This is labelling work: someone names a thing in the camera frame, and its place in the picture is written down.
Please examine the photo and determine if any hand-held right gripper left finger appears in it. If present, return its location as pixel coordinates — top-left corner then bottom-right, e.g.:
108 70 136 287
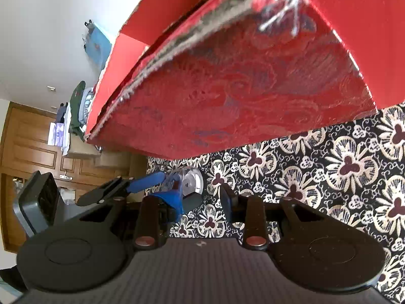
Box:
79 192 185 250

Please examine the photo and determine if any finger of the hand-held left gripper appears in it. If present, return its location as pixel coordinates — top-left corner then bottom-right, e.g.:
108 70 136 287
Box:
77 170 167 207

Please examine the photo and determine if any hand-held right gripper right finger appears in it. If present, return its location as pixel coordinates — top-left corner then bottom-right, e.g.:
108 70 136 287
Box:
220 185 331 250

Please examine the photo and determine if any round silver lid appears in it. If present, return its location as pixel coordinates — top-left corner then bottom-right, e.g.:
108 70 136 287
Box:
172 166 204 197

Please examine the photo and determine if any red cardboard box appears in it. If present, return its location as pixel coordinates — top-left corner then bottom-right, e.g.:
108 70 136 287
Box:
84 0 405 160

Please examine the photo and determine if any wooden cabinet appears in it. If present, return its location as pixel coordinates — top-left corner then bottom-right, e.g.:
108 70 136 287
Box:
0 101 149 254

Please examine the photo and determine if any tan cardboard box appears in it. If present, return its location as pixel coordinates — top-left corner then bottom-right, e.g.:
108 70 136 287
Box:
65 139 102 160

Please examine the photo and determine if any purple and white bag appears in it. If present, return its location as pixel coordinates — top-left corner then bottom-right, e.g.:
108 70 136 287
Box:
47 122 68 148

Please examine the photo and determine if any pile of clothes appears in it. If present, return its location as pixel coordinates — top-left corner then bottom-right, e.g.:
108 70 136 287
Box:
68 81 95 141

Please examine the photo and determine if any floral patterned blanket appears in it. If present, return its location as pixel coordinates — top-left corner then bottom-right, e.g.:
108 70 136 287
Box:
147 101 405 304

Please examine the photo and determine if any light blue box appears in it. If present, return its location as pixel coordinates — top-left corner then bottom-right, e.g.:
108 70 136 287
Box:
84 22 113 70

